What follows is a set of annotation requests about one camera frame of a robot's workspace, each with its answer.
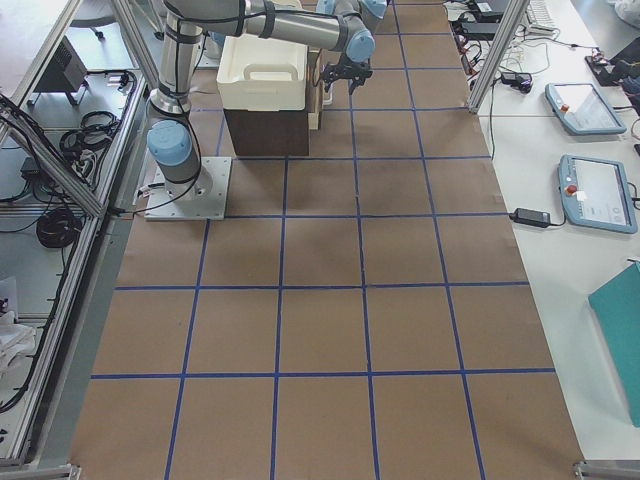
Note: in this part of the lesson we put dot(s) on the black box on shelf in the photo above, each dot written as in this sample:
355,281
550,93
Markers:
65,72

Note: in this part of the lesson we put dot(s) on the small black power adapter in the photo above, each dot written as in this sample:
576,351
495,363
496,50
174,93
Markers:
534,218

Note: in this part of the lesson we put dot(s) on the brown paper table cover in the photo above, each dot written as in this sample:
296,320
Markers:
360,313

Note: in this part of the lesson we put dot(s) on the teal folder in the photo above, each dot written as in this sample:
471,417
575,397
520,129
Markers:
616,305

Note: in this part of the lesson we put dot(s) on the crumpled white cloth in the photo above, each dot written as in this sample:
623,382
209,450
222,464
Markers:
17,342

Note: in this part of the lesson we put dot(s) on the dark brown wooden cabinet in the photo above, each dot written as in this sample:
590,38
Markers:
268,133

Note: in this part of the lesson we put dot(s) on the white plastic tray box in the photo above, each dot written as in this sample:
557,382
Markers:
258,74

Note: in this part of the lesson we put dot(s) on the lower blue teach pendant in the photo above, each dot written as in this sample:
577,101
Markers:
594,193

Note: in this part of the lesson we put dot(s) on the aluminium frame post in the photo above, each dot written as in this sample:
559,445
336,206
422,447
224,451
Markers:
505,33

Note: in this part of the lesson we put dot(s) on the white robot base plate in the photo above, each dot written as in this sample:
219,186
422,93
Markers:
205,200

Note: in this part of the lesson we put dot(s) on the upper blue teach pendant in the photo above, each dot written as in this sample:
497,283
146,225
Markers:
582,109

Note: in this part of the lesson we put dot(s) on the light wooden drawer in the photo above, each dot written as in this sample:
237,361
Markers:
316,96

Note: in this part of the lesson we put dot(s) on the blue teach pendant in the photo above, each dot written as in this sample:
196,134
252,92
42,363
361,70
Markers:
594,193
582,109

